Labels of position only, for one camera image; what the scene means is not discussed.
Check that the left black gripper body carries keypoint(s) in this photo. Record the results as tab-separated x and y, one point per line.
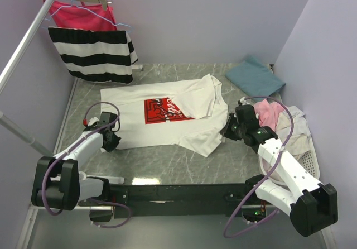
110	145

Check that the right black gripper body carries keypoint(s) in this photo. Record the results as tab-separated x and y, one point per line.
234	130

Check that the white coca cola t shirt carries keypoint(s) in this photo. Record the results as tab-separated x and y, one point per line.
187	113

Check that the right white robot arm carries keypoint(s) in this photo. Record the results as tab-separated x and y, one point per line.
310	204

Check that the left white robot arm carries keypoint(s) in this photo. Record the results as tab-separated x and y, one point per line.
58	185

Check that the pile of white clothes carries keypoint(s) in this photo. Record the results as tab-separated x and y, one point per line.
282	121

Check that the folded blue t shirt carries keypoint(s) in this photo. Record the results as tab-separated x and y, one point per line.
254	78

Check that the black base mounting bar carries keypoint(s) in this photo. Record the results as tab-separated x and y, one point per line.
167	200

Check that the white laundry basket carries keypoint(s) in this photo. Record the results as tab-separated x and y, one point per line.
308	161

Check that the black and white striped garment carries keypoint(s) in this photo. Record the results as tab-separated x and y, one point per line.
95	56

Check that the silver clothes rack pole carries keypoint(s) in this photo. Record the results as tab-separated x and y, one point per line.
8	71

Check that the pink red garment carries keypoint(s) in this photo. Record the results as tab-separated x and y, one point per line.
89	18

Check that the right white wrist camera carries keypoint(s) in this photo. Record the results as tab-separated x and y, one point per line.
242	101

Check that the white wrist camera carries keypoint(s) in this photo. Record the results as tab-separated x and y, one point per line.
90	122
242	101

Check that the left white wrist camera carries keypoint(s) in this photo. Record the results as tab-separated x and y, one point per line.
90	122

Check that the light blue wire hanger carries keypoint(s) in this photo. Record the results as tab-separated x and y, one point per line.
80	5

